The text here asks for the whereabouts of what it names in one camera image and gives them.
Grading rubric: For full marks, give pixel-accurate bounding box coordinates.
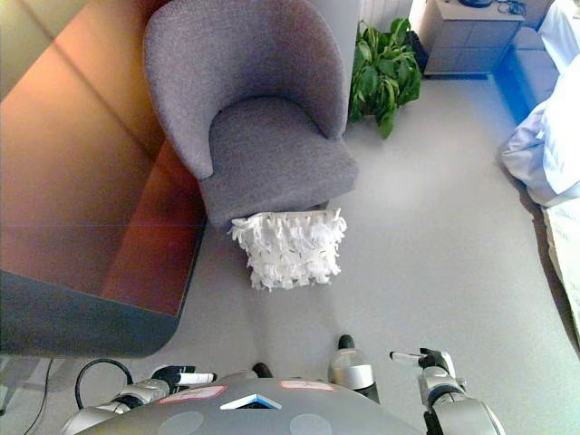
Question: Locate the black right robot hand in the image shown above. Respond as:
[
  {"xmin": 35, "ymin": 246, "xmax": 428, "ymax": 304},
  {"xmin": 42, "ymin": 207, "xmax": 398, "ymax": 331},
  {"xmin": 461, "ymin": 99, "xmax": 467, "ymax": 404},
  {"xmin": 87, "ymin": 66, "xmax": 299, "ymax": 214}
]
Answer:
[{"xmin": 389, "ymin": 347, "xmax": 457, "ymax": 380}]

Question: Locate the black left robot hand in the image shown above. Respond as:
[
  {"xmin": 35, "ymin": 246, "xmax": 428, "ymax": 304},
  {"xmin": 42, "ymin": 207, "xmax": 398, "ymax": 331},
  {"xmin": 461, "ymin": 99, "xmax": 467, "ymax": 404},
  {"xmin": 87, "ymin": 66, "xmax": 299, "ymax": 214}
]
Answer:
[{"xmin": 151, "ymin": 364, "xmax": 218, "ymax": 390}]

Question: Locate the white fringed pillow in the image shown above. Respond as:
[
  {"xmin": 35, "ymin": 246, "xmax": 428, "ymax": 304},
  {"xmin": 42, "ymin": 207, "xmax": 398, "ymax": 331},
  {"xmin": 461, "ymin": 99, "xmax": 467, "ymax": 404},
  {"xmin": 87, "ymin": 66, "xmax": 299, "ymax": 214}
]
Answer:
[{"xmin": 227, "ymin": 208, "xmax": 349, "ymax": 293}]

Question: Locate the silver robot torso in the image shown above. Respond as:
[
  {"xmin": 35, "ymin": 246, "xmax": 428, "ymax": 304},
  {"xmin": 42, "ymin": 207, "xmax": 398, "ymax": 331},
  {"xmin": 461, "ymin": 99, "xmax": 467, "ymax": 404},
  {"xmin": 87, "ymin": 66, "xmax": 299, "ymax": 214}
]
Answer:
[{"xmin": 74, "ymin": 370, "xmax": 427, "ymax": 435}]

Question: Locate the silver left robot leg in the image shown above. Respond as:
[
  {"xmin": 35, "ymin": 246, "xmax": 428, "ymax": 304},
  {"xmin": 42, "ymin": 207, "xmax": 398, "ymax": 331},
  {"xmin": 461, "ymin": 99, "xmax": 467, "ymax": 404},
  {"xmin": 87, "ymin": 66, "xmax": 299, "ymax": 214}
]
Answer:
[{"xmin": 217, "ymin": 362, "xmax": 275, "ymax": 381}]

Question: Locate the silver robot leg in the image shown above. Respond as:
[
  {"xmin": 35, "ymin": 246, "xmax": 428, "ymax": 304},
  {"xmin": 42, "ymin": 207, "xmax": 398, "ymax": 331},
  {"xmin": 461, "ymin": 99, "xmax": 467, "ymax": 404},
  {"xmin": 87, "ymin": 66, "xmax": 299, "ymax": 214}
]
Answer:
[
  {"xmin": 326, "ymin": 333, "xmax": 381, "ymax": 405},
  {"xmin": 217, "ymin": 362, "xmax": 275, "ymax": 381}
]

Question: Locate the silver right robot leg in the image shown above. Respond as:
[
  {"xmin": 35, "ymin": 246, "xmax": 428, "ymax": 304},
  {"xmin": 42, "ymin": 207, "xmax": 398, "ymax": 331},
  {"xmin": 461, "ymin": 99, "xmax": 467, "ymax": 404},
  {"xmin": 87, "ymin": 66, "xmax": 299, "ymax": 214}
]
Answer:
[{"xmin": 326, "ymin": 333, "xmax": 381, "ymax": 405}]

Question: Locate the brown wooden desk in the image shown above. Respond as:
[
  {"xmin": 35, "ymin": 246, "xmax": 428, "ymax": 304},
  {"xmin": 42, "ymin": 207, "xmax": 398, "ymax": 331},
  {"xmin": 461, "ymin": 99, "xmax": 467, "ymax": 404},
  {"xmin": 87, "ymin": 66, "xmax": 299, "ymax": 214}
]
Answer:
[{"xmin": 0, "ymin": 0, "xmax": 208, "ymax": 359}]

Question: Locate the white bed duvet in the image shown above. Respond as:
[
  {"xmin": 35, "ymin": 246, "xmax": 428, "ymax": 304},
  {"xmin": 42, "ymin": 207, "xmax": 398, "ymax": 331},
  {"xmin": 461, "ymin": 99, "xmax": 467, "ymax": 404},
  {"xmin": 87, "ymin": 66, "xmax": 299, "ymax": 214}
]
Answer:
[{"xmin": 498, "ymin": 0, "xmax": 580, "ymax": 206}]

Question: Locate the grey fabric armchair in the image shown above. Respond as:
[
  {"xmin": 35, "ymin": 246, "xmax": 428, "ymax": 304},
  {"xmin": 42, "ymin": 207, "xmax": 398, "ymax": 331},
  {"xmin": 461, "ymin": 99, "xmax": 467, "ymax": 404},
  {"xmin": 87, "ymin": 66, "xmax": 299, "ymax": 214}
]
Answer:
[{"xmin": 143, "ymin": 0, "xmax": 361, "ymax": 228}]

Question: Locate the green leafy houseplant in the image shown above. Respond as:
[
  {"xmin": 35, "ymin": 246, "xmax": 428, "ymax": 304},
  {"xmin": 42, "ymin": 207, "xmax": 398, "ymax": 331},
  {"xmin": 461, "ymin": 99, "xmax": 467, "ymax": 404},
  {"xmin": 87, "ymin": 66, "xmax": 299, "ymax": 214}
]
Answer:
[{"xmin": 348, "ymin": 16, "xmax": 424, "ymax": 140}]

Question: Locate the blue upholstered bench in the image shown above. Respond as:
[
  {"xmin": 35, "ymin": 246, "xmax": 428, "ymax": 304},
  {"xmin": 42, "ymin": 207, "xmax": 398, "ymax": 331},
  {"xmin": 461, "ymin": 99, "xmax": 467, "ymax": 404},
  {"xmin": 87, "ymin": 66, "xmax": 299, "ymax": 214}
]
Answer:
[{"xmin": 492, "ymin": 25, "xmax": 559, "ymax": 124}]

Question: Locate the dark plant pot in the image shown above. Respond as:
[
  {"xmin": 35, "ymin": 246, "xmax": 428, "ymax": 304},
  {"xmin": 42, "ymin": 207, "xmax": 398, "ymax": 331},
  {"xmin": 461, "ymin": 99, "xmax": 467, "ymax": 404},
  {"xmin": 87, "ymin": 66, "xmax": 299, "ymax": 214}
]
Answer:
[{"xmin": 406, "ymin": 29, "xmax": 430, "ymax": 74}]

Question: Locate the grey drawer cabinet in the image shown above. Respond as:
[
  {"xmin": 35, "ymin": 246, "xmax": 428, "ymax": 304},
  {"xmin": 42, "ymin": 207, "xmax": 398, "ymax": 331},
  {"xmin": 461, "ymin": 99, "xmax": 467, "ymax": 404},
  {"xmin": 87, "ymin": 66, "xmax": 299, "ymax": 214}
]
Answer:
[{"xmin": 423, "ymin": 0, "xmax": 527, "ymax": 77}]

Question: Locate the thick black wrist cable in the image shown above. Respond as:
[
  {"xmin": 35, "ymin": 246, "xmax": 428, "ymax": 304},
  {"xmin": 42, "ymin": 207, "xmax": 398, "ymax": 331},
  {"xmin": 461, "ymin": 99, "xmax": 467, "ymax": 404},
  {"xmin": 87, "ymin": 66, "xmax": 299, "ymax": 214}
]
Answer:
[{"xmin": 73, "ymin": 358, "xmax": 136, "ymax": 410}]

